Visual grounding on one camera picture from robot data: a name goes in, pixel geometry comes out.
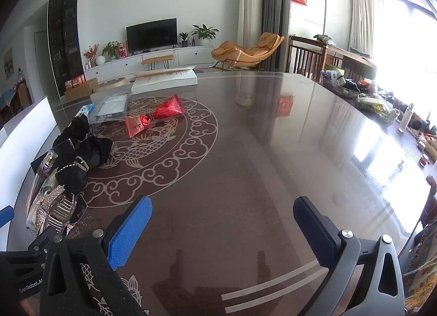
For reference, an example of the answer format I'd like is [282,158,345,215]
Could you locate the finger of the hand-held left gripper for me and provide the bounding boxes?
[0,206,15,231]
[29,226,67,258]

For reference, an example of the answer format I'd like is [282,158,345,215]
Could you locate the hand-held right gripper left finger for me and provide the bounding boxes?
[40,196,153,316]

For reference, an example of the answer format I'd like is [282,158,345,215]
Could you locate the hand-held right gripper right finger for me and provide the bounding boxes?
[293,196,405,316]

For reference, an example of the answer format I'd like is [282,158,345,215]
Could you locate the silver rhinestone hair clip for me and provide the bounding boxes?
[33,184,66,235]

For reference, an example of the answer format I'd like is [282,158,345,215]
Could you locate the beige claw hair clip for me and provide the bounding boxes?
[46,196,78,232]

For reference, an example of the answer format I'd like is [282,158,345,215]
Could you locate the glass perfume bottle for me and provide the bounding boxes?
[39,150,59,179]

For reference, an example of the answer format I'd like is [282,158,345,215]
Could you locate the dark box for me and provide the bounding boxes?
[31,138,74,175]

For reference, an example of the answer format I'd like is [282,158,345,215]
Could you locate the red foil packet gold emblem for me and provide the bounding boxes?
[125,114,155,138]

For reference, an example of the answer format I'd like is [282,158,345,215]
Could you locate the clear plastic package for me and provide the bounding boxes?
[89,92,130,124]

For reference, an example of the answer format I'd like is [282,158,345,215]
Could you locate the blue white ointment box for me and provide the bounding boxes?
[77,104,97,119]

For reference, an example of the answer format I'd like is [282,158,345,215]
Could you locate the plain red foil packet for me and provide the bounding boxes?
[152,95,186,120]

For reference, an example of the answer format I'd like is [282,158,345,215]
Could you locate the floral patterned cloth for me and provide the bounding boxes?
[403,224,437,315]

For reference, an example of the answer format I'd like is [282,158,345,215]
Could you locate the wooden side cabinet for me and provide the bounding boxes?
[15,77,33,107]

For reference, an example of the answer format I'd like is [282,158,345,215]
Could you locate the pile of assorted packets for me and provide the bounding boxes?
[355,92,397,121]

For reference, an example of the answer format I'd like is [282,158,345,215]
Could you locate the white bottle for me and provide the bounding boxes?
[397,102,415,133]

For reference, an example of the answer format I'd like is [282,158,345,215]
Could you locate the brown cardboard box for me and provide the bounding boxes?
[64,78,100,101]

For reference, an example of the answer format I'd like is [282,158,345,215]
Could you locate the red printed cartons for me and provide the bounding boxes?
[65,74,87,90]

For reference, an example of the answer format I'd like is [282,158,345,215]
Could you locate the white flat carton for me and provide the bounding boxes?
[131,66,199,95]

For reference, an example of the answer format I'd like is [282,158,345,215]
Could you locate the wooden stool with metal legs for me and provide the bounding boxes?
[141,54,175,71]

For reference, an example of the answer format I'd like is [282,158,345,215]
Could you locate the dark wooden bench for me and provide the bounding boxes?
[321,44,377,81]

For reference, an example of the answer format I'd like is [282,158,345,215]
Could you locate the dark wooden chair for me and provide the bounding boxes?
[289,35,329,81]

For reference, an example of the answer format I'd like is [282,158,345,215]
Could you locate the red flower arrangement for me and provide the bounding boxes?
[83,44,100,68]

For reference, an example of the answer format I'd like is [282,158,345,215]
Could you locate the bushy potted green plant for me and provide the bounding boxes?
[102,41,122,61]

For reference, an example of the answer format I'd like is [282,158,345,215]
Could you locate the white television cabinet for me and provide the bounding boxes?
[84,46,223,81]

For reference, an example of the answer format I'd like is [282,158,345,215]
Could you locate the dark glass display cabinet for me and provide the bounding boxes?
[47,0,85,98]

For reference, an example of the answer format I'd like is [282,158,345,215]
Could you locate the orange lounge chair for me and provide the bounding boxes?
[211,32,285,71]

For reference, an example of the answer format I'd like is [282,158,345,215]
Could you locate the black television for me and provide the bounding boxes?
[126,18,178,54]

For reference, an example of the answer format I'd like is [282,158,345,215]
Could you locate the large potted green plant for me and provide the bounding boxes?
[191,24,219,47]

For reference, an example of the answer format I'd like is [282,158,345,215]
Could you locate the grey curtain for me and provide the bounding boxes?
[254,0,284,72]

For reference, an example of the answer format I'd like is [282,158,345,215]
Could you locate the white sheer curtain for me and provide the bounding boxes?
[350,0,392,55]

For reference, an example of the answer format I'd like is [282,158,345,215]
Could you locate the covered standing air conditioner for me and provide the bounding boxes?
[238,0,264,71]

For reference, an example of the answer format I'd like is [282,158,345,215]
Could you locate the framed wall picture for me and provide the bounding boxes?
[4,47,14,79]

